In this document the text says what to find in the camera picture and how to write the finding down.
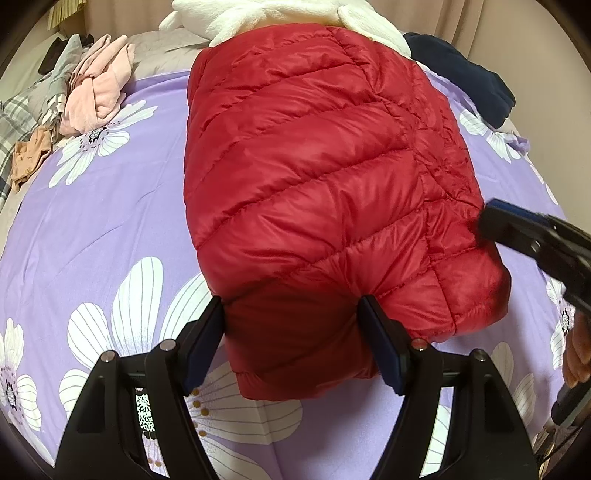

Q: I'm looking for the grey striped garment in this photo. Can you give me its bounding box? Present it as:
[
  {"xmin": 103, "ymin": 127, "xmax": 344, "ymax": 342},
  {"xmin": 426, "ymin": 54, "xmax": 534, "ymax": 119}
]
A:
[{"xmin": 28, "ymin": 34, "xmax": 93, "ymax": 126}]

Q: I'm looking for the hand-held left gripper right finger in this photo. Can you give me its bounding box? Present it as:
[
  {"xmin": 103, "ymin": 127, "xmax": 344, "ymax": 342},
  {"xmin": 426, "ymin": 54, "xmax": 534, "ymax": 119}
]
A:
[{"xmin": 358, "ymin": 295, "xmax": 539, "ymax": 480}]

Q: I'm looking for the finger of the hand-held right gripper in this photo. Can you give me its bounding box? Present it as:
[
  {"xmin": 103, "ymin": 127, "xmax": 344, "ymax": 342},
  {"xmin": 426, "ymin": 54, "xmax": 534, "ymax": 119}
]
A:
[{"xmin": 477, "ymin": 198, "xmax": 591, "ymax": 315}]

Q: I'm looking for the white fleece garment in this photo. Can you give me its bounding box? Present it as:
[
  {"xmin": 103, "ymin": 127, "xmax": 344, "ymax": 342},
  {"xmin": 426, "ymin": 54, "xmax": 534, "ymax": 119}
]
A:
[{"xmin": 159, "ymin": 0, "xmax": 410, "ymax": 52}]

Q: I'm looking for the dark cloth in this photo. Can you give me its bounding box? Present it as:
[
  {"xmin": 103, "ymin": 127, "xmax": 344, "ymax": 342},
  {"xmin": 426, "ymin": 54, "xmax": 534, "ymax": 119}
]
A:
[{"xmin": 38, "ymin": 39, "xmax": 71, "ymax": 75}]

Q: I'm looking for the yellowish striped cloth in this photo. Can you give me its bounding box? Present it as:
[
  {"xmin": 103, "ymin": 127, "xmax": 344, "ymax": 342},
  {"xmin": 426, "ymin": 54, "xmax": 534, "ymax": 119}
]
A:
[{"xmin": 46, "ymin": 0, "xmax": 87, "ymax": 31}]

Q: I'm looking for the pink garment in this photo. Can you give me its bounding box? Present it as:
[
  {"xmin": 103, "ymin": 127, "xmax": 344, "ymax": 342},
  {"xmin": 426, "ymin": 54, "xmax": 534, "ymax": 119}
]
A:
[{"xmin": 65, "ymin": 34, "xmax": 137, "ymax": 137}]

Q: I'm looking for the plaid cloth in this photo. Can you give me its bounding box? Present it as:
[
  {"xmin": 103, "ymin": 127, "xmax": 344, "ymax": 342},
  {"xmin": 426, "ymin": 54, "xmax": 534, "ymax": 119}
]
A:
[{"xmin": 0, "ymin": 88, "xmax": 52, "ymax": 195}]

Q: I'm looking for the person's right hand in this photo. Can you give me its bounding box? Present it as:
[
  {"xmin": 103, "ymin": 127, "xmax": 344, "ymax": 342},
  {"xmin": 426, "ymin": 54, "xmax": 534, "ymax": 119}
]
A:
[{"xmin": 562, "ymin": 314, "xmax": 591, "ymax": 389}]

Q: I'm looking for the tan cloth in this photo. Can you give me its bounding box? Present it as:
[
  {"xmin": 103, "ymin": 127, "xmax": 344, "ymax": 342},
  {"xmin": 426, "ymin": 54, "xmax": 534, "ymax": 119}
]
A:
[{"xmin": 11, "ymin": 127, "xmax": 55, "ymax": 192}]

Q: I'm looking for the beige curtain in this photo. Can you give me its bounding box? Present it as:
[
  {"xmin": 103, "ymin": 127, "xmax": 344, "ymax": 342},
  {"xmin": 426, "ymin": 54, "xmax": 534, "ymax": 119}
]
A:
[{"xmin": 83, "ymin": 0, "xmax": 502, "ymax": 61}]

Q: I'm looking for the navy blue garment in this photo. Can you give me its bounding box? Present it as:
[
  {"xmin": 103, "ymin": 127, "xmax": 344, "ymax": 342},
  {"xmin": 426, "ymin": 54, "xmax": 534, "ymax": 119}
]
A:
[{"xmin": 403, "ymin": 32, "xmax": 516, "ymax": 131}]

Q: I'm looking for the beige bed cover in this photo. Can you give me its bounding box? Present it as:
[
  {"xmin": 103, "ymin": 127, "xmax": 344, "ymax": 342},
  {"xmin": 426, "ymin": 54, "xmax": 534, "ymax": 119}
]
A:
[{"xmin": 124, "ymin": 30, "xmax": 214, "ymax": 83}]

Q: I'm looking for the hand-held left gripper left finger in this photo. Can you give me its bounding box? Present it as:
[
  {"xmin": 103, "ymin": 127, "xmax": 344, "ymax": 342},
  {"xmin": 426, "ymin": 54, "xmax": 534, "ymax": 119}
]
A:
[{"xmin": 53, "ymin": 295, "xmax": 242, "ymax": 480}]

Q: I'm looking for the red puffer jacket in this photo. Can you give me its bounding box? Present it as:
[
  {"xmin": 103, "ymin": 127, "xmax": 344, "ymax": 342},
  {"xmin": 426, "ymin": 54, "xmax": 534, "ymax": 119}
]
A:
[{"xmin": 183, "ymin": 25, "xmax": 512, "ymax": 398}]

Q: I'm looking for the purple floral bedsheet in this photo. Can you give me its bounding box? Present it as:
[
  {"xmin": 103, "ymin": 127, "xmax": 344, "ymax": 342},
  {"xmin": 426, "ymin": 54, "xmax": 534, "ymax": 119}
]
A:
[{"xmin": 0, "ymin": 69, "xmax": 591, "ymax": 480}]

